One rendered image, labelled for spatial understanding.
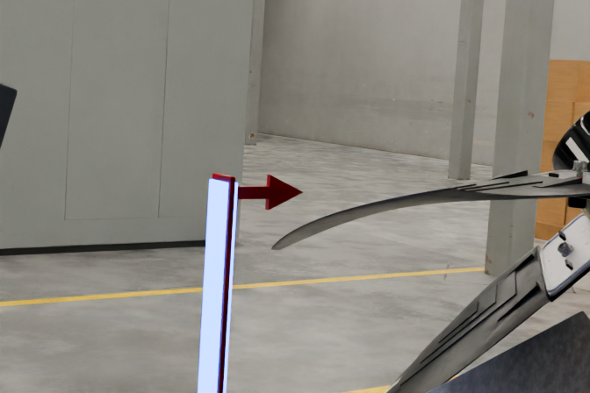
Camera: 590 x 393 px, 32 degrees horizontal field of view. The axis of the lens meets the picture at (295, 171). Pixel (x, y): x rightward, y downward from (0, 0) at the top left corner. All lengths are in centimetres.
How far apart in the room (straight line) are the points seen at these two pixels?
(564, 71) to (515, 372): 847
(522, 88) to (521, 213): 85
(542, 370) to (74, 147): 626
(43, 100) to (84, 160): 49
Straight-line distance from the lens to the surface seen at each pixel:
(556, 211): 932
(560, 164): 96
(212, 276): 67
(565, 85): 927
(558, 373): 86
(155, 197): 730
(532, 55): 706
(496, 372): 86
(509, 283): 102
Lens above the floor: 126
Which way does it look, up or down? 5 degrees down
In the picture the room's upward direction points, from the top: 4 degrees clockwise
